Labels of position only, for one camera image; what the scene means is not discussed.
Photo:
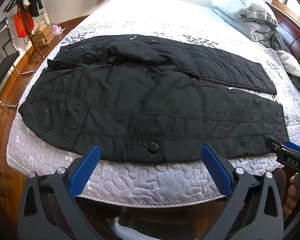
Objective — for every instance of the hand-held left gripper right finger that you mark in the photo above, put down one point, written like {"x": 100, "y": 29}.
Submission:
{"x": 213, "y": 165}

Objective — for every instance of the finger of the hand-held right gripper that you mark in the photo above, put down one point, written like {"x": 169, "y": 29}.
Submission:
{"x": 292, "y": 147}

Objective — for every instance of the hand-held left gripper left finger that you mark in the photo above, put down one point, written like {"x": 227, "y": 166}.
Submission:
{"x": 91, "y": 161}

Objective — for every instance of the black quilted jacket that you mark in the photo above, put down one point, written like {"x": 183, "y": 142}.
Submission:
{"x": 145, "y": 92}

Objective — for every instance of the person's right hand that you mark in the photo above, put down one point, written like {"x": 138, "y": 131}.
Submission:
{"x": 291, "y": 205}

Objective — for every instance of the quilted leaf-pattern bedspread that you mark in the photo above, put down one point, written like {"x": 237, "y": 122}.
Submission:
{"x": 140, "y": 180}

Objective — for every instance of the dark grey fleece blanket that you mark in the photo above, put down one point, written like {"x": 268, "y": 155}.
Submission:
{"x": 290, "y": 62}

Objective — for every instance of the dark wooden headboard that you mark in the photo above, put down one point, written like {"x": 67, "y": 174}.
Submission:
{"x": 292, "y": 30}

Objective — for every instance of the folded grey duvet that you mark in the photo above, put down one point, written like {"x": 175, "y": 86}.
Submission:
{"x": 252, "y": 28}

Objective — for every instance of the cardboard box with round mark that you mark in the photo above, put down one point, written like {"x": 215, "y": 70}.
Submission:
{"x": 45, "y": 40}

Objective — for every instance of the black chrome cantilever chair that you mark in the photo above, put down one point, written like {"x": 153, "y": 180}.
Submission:
{"x": 7, "y": 62}

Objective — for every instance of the wooden coat rack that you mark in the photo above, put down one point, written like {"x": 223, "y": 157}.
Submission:
{"x": 36, "y": 43}

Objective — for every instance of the plain cardboard box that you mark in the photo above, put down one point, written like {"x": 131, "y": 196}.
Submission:
{"x": 43, "y": 31}

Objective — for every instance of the red bag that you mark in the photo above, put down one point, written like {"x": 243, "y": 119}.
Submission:
{"x": 22, "y": 23}

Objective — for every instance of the white bed sheet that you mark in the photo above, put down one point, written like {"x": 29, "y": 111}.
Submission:
{"x": 165, "y": 7}

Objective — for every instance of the black clothes hangers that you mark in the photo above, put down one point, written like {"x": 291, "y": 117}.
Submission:
{"x": 12, "y": 1}

